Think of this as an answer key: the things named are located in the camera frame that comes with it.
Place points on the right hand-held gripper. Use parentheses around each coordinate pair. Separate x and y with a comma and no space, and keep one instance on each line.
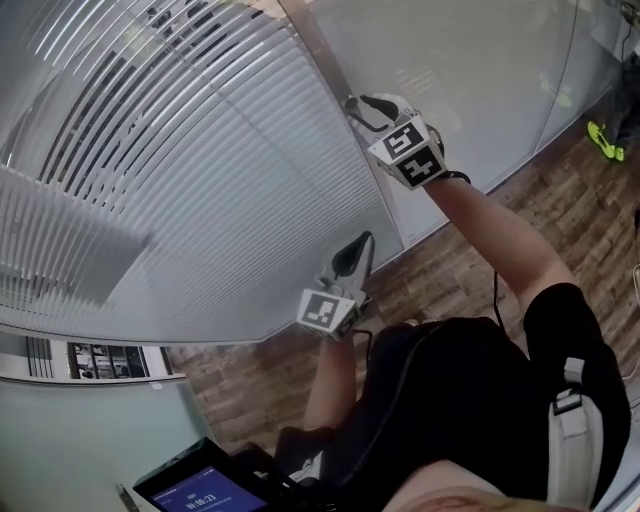
(412,150)

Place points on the black device with blue screen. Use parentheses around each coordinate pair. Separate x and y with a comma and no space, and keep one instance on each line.
(200,487)

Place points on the person's black shirt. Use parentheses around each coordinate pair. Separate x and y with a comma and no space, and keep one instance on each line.
(460,390)

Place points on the person's right forearm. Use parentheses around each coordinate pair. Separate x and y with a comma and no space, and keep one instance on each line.
(490,225)

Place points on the grey slatted window blinds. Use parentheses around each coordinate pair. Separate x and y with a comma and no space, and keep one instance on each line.
(210,190)

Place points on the person's left forearm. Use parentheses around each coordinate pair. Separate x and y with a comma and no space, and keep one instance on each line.
(330,385)

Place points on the metal blinds control knob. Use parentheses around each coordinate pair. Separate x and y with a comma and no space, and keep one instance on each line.
(351,103)

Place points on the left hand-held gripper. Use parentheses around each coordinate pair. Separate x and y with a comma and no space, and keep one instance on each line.
(325,310)

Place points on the metal window frame post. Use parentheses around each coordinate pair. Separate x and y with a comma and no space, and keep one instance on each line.
(345,65)

